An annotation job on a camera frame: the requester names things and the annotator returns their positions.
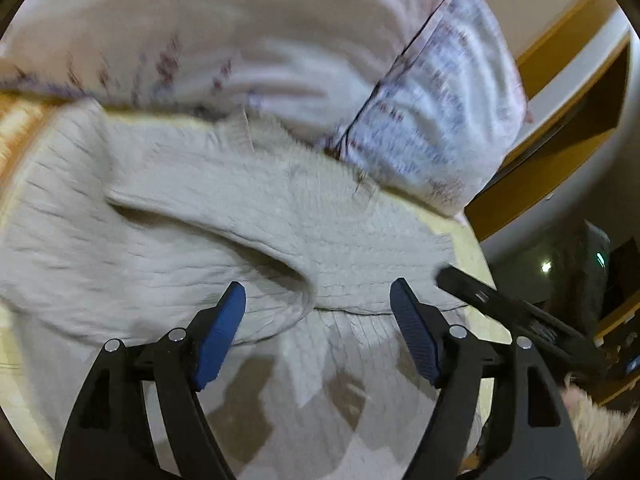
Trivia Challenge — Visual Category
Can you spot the pale pink floral pillow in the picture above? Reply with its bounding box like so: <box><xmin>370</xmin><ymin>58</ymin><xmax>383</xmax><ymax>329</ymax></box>
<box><xmin>0</xmin><ymin>0</ymin><xmax>471</xmax><ymax>146</ymax></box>

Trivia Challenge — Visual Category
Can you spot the yellow patterned bed cover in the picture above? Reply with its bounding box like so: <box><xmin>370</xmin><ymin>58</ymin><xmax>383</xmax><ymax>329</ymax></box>
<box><xmin>0</xmin><ymin>92</ymin><xmax>511</xmax><ymax>480</ymax></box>

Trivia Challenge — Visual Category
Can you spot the white lavender-print pillow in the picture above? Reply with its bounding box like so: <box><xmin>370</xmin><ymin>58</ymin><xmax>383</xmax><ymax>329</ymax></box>
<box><xmin>325</xmin><ymin>0</ymin><xmax>536</xmax><ymax>218</ymax></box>

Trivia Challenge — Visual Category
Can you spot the beige cable-knit sweater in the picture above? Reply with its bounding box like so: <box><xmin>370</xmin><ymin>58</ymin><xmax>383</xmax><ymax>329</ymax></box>
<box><xmin>0</xmin><ymin>100</ymin><xmax>493</xmax><ymax>480</ymax></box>

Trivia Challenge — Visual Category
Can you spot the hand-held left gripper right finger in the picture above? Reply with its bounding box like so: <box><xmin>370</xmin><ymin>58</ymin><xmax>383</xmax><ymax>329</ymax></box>
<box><xmin>389</xmin><ymin>277</ymin><xmax>587</xmax><ymax>480</ymax></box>

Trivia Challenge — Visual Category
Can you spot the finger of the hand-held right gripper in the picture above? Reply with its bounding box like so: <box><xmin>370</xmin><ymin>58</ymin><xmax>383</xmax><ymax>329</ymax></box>
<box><xmin>436</xmin><ymin>265</ymin><xmax>528</xmax><ymax>326</ymax></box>

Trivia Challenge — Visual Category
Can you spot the wooden headboard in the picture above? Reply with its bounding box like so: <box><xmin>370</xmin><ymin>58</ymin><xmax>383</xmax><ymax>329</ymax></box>
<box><xmin>465</xmin><ymin>0</ymin><xmax>632</xmax><ymax>241</ymax></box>

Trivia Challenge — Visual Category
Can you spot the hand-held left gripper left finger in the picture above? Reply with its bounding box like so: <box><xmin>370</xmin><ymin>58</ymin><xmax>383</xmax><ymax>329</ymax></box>
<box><xmin>55</xmin><ymin>281</ymin><xmax>247</xmax><ymax>480</ymax></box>

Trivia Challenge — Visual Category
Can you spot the person's right forearm fleece sleeve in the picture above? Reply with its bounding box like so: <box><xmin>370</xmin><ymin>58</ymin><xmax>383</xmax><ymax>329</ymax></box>
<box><xmin>562</xmin><ymin>375</ymin><xmax>631</xmax><ymax>466</ymax></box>

